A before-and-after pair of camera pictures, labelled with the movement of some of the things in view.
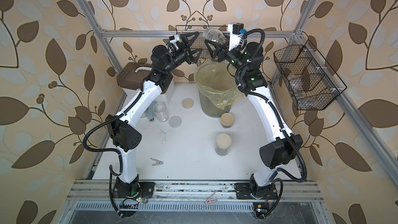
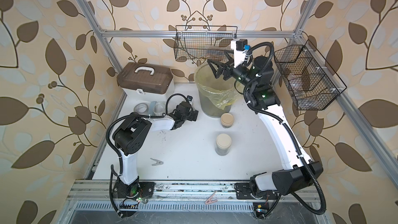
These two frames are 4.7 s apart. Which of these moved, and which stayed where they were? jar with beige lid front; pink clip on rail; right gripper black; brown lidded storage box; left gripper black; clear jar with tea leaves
Moved: left gripper black; right gripper black
Stayed: jar with beige lid front; clear jar with tea leaves; brown lidded storage box; pink clip on rail
